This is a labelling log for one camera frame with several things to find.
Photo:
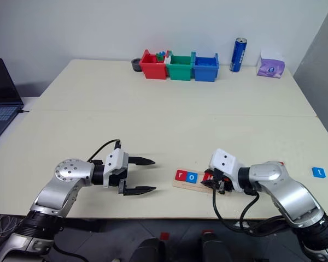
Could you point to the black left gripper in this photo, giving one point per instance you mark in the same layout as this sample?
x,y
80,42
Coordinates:
x,y
115,180

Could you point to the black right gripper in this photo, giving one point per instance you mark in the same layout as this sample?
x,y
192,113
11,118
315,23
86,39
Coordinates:
x,y
225,185

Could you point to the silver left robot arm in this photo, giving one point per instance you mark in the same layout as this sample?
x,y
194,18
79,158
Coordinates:
x,y
57,188

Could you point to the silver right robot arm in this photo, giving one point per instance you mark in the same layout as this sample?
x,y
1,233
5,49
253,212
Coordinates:
x,y
287,191

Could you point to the blue letter block o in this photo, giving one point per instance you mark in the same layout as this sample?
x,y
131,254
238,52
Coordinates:
x,y
191,177

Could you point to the wooden letter tray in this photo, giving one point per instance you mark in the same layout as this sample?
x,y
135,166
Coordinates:
x,y
188,185

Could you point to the red letter block r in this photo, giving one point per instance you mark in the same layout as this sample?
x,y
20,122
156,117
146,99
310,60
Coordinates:
x,y
181,175

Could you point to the red letter block o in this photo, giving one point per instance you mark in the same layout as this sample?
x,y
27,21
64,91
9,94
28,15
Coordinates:
x,y
281,163

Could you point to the blue letter block t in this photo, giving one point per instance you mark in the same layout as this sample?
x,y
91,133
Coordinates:
x,y
319,172

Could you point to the red floor marker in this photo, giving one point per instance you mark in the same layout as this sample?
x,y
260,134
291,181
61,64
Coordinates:
x,y
164,235

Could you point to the dark rounded shape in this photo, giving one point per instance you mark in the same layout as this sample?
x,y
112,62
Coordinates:
x,y
150,251
214,248

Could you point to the red plastic bin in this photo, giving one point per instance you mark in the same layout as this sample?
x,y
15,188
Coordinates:
x,y
153,68

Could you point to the blue plastic bin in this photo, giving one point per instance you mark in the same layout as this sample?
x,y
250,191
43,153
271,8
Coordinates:
x,y
205,69

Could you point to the green plastic bin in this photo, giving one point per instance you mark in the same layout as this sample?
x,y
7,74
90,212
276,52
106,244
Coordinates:
x,y
180,69

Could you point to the colourful toy bricks pile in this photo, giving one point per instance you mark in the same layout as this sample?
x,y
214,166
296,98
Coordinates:
x,y
162,56

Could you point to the blue drink can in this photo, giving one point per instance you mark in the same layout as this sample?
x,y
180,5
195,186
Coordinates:
x,y
238,56

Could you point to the purple tissue pack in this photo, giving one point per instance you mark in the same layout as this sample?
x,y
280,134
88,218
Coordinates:
x,y
270,66

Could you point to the grey partition panel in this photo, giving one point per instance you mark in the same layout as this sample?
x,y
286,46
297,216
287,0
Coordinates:
x,y
319,76

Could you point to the dark laptop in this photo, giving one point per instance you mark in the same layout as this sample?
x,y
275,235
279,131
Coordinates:
x,y
1,101

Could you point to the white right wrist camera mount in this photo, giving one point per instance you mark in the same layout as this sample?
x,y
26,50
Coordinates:
x,y
226,163

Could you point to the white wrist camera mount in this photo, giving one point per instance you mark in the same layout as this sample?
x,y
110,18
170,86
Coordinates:
x,y
226,163
115,163

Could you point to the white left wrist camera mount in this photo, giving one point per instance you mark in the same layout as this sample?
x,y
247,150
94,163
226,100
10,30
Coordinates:
x,y
115,163

